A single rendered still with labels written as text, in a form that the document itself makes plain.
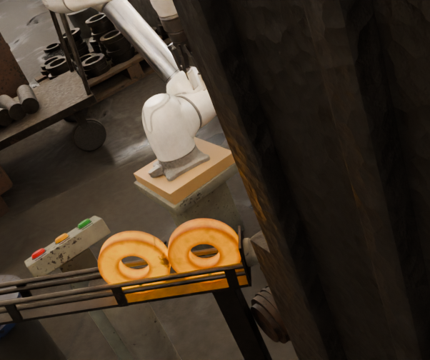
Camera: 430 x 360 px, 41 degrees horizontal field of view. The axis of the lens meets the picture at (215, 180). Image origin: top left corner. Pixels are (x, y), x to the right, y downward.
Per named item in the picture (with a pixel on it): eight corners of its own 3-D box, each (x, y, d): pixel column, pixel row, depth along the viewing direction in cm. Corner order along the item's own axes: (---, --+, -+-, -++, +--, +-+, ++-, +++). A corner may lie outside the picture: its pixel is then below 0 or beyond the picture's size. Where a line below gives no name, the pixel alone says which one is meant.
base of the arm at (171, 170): (143, 171, 226) (138, 159, 223) (192, 145, 231) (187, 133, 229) (159, 187, 211) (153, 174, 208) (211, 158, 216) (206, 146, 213)
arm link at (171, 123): (148, 160, 220) (124, 109, 209) (178, 135, 230) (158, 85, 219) (176, 164, 209) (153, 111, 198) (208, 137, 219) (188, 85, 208)
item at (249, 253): (291, 266, 120) (286, 244, 117) (248, 273, 121) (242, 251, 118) (288, 246, 125) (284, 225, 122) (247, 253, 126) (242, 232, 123)
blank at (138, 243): (158, 234, 118) (160, 223, 120) (86, 246, 120) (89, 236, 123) (178, 288, 126) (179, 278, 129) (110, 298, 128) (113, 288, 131)
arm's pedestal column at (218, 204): (153, 248, 251) (124, 192, 234) (223, 196, 264) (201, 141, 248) (204, 288, 219) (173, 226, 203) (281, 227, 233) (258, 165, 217)
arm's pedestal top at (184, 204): (136, 190, 233) (133, 182, 231) (198, 148, 244) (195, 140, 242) (177, 216, 208) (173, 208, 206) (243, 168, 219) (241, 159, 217)
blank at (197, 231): (233, 221, 115) (233, 211, 118) (158, 233, 118) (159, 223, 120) (248, 277, 124) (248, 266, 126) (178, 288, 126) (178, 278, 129)
